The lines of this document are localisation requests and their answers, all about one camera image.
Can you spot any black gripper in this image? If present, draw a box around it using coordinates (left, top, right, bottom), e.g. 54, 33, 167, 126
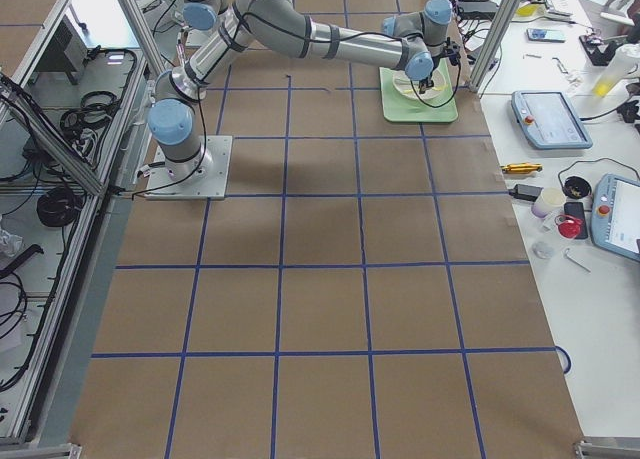
419, 77, 434, 92

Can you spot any cream round plate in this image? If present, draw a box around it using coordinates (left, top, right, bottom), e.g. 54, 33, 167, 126
392, 70, 447, 102

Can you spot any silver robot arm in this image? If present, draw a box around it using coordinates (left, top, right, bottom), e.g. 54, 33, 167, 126
182, 0, 228, 31
147, 0, 460, 184

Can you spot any light green plastic tray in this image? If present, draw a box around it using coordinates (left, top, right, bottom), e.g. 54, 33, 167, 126
379, 63, 458, 123

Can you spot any grey teach pendant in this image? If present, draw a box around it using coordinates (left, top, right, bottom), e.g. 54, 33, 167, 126
511, 90, 593, 150

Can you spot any black power adapter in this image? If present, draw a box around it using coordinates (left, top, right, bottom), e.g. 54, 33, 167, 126
508, 183, 542, 202

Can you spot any white plastic cup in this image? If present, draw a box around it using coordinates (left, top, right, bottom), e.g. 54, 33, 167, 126
531, 187, 566, 218

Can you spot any black bowl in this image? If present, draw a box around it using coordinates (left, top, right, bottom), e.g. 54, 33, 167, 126
562, 176, 592, 200

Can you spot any black smartphone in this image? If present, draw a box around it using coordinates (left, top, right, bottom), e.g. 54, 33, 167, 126
564, 201, 588, 239

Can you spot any red round lid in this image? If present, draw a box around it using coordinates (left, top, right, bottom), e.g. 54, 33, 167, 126
555, 214, 583, 239

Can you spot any silver allen key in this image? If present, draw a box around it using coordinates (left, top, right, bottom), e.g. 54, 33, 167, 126
563, 248, 592, 273

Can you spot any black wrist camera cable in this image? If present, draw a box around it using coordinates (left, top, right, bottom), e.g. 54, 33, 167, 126
409, 53, 464, 110

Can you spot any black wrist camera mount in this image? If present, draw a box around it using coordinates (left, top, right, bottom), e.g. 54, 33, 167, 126
442, 37, 461, 67

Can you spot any aluminium frame post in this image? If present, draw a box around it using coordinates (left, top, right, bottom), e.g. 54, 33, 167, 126
468, 0, 521, 92

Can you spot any yellow handled tool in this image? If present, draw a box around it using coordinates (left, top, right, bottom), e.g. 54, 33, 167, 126
501, 163, 543, 175

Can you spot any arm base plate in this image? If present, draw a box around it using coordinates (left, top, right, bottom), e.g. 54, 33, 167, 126
143, 135, 233, 200
185, 29, 213, 48

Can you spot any coiled black cable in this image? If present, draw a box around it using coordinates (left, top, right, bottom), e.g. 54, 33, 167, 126
36, 185, 84, 229

